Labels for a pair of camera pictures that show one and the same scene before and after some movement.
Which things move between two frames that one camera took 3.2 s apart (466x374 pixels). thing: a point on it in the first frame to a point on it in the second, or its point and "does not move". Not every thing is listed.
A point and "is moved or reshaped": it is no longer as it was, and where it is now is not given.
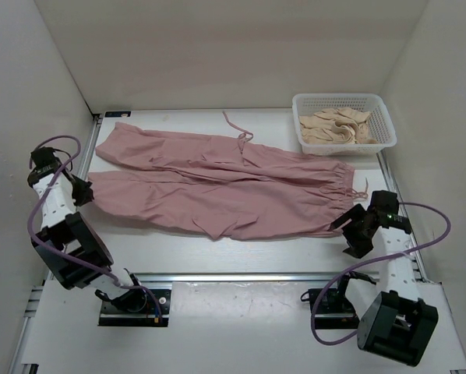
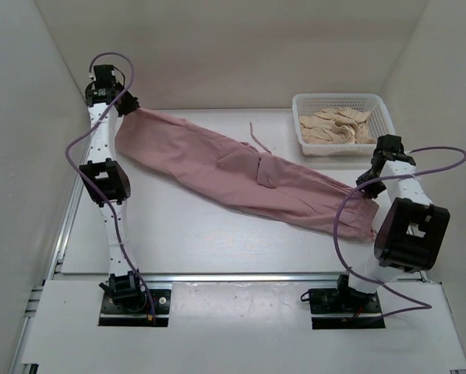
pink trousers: x=218 y=186 is moved or reshaped
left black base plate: x=146 y=314 does not move
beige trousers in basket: x=337 y=125 does not move
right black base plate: x=333 y=312 does not move
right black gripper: x=358 y=213 to x=372 y=192
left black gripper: x=85 y=191 to x=131 y=102
